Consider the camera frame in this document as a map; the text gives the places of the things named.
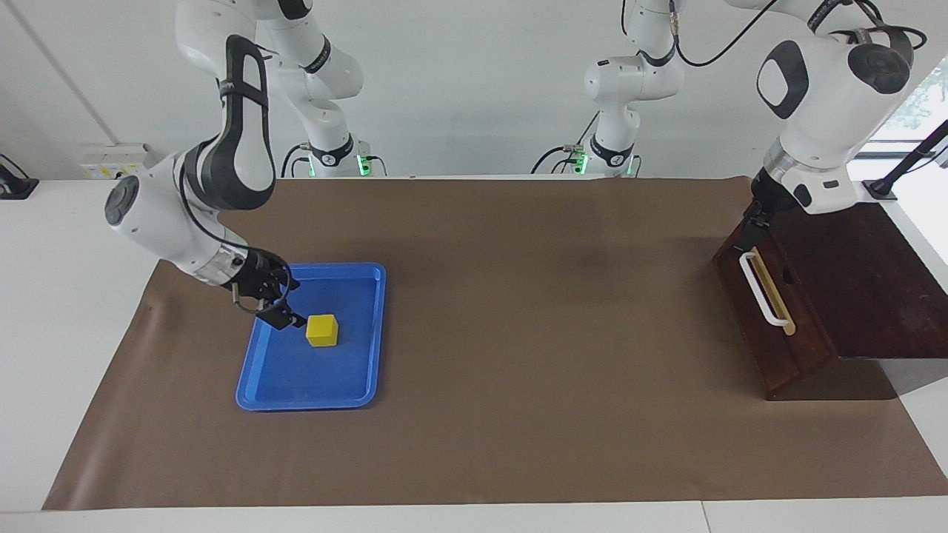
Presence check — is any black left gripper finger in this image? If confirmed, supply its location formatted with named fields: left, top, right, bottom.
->
left=732, top=215, right=768, bottom=256

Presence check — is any yellow cube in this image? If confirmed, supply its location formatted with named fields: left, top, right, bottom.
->
left=306, top=314, right=339, bottom=348

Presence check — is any wooden drawer with white handle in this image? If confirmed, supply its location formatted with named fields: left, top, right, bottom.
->
left=730, top=215, right=841, bottom=378

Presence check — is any dark wooden drawer cabinet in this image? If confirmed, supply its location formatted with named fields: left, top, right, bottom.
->
left=713, top=201, right=948, bottom=400

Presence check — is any blue plastic tray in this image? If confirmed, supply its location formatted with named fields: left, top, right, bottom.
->
left=236, top=262, right=387, bottom=412

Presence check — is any brown table mat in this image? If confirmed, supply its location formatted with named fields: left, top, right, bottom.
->
left=42, top=176, right=948, bottom=512

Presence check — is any black stand base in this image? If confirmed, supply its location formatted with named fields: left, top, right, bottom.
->
left=0, top=153, right=39, bottom=201

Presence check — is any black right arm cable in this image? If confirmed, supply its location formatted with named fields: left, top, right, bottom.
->
left=178, top=148, right=293, bottom=315

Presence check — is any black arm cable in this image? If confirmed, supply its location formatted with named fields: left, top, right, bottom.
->
left=178, top=148, right=293, bottom=315
left=621, top=0, right=927, bottom=69

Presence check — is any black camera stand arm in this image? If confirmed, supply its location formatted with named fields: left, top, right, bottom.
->
left=861, top=118, right=948, bottom=202

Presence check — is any black base cable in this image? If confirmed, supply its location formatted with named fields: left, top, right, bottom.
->
left=281, top=144, right=312, bottom=178
left=532, top=144, right=590, bottom=175

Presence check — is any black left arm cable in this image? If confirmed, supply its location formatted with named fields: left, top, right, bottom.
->
left=621, top=0, right=927, bottom=69

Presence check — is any white wall socket box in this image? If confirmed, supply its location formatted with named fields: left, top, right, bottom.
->
left=80, top=144, right=160, bottom=181

